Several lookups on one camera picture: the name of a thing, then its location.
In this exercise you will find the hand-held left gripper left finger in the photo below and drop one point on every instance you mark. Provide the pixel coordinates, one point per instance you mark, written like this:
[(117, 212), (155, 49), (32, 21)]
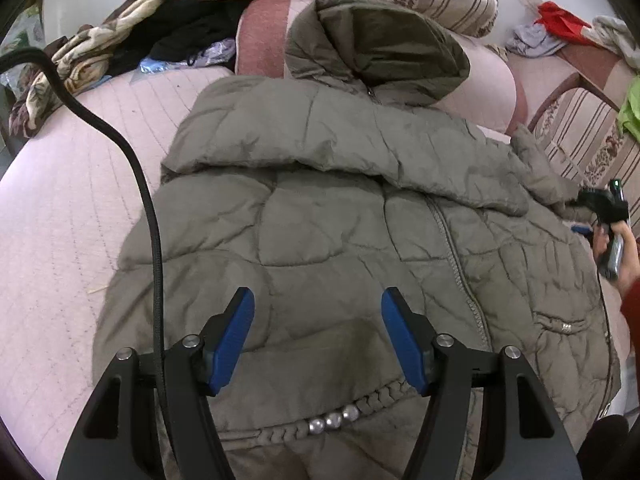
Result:
[(227, 355)]

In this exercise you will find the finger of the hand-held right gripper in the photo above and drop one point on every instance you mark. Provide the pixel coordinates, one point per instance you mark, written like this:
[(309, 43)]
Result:
[(585, 199), (581, 230)]

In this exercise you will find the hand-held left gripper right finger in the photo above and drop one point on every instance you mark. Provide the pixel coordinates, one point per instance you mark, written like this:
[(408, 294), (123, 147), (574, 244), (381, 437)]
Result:
[(407, 350)]

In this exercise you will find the olive quilted puffer jacket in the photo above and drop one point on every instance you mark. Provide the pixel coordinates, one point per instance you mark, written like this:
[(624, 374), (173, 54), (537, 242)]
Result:
[(325, 220)]

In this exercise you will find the person's right hand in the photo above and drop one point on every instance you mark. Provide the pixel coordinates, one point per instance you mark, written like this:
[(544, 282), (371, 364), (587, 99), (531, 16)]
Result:
[(629, 250)]

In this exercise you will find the striped floral sofa backrest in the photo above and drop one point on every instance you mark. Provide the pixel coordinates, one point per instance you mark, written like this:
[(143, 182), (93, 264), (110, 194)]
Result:
[(585, 130)]

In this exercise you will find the green cloth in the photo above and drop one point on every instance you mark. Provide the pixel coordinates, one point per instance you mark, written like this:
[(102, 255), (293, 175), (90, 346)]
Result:
[(631, 110)]

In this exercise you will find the grey cloth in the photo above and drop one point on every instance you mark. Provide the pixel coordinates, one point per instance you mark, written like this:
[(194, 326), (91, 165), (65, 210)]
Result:
[(535, 40)]

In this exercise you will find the beige white cloth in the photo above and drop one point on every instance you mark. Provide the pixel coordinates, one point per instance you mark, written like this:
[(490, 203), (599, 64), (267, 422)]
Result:
[(617, 35)]

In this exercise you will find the red cloth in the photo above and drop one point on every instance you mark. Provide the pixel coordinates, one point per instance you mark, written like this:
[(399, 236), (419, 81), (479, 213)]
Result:
[(560, 17)]

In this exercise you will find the dark cloth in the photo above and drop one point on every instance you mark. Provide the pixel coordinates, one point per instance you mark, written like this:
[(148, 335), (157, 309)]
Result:
[(602, 445)]

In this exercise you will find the pink quilted mattress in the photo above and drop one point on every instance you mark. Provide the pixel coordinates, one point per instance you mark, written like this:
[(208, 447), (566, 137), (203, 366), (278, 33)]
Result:
[(75, 185)]

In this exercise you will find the blue plastic bag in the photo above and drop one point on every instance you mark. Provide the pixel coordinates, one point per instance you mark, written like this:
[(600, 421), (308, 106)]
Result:
[(152, 66)]

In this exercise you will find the pink brown bolster cushion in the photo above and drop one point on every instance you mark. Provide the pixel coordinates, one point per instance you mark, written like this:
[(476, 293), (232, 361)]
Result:
[(260, 35)]

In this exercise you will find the brown floral cloth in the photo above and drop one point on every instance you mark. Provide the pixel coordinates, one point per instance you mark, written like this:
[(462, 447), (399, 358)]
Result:
[(75, 60)]

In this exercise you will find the black garment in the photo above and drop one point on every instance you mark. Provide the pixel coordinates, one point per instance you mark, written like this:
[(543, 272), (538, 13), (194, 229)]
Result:
[(190, 25)]

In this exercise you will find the brown wooden sofa frame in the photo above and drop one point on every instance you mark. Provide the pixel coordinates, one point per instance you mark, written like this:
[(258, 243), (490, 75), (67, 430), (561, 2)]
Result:
[(550, 97)]

